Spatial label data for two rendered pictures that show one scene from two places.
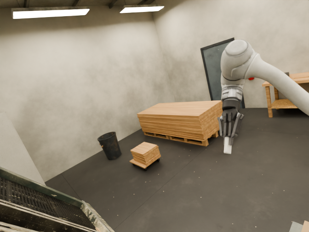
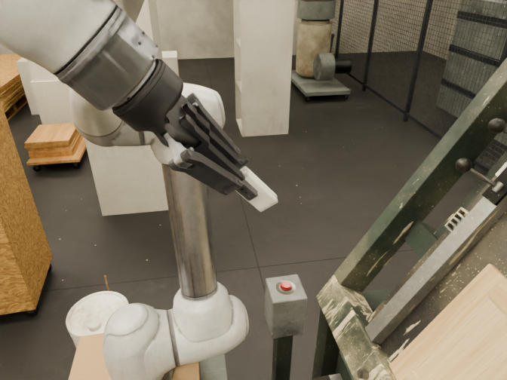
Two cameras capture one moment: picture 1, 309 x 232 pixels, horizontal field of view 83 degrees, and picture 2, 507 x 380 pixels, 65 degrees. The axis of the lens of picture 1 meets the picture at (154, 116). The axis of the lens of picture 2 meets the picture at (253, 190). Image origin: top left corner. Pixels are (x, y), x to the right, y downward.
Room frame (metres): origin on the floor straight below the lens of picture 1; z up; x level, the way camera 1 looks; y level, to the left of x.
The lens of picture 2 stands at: (1.08, -0.06, 1.91)
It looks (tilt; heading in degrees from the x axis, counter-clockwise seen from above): 31 degrees down; 207
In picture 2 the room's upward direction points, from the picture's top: straight up
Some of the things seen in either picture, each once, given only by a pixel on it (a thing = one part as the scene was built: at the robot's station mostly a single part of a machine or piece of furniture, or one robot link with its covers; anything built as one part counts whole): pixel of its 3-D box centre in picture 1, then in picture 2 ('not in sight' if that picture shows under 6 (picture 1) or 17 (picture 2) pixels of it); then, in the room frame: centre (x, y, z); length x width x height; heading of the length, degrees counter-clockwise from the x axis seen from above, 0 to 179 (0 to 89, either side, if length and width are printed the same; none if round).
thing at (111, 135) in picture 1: (110, 146); not in sight; (4.63, 1.44, 0.33); 0.54 x 0.54 x 0.65
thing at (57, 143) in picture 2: not in sight; (59, 146); (-1.42, -3.67, 0.15); 0.61 x 0.51 x 0.31; 37
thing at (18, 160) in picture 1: (14, 165); not in sight; (3.28, 2.92, 1.03); 0.60 x 0.58 x 2.05; 37
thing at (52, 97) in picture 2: not in sight; (73, 101); (-2.14, -4.21, 0.36); 0.80 x 0.58 x 0.72; 37
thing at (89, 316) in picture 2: not in sight; (103, 329); (0.19, -1.40, 0.24); 0.32 x 0.30 x 0.47; 37
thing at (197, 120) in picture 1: (177, 120); not in sight; (4.90, -0.60, 0.39); 2.46 x 1.04 x 0.78; 37
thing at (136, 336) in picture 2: not in sight; (136, 342); (0.58, -0.67, 1.00); 0.18 x 0.16 x 0.22; 135
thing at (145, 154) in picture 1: (144, 155); not in sight; (3.70, 0.50, 0.20); 0.61 x 0.51 x 0.40; 37
